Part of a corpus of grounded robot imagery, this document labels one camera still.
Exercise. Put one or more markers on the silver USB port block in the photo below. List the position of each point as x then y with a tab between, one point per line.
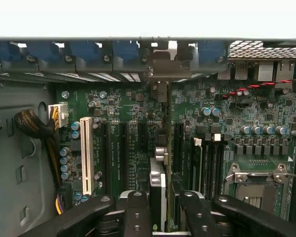
236	70

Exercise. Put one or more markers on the silver ethernet port block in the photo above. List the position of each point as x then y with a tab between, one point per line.
284	74

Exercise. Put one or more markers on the blue slot clip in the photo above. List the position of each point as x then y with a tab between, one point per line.
125	51
85	50
43	50
2	50
210	51

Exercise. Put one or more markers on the long black expansion slot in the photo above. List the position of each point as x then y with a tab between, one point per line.
106	158
178	148

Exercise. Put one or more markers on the CPU socket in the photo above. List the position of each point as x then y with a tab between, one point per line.
256	195

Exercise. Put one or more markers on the white PCI slot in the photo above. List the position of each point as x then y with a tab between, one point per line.
86	153

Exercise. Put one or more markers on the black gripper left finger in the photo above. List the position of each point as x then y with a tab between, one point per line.
138	217

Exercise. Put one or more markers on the green Dell motherboard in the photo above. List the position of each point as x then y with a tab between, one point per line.
187	111

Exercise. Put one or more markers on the open black PC case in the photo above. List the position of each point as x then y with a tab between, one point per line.
14	98

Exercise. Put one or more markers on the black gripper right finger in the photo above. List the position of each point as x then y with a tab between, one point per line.
236	219

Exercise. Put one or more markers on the white power connector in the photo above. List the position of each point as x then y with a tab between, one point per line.
61	114

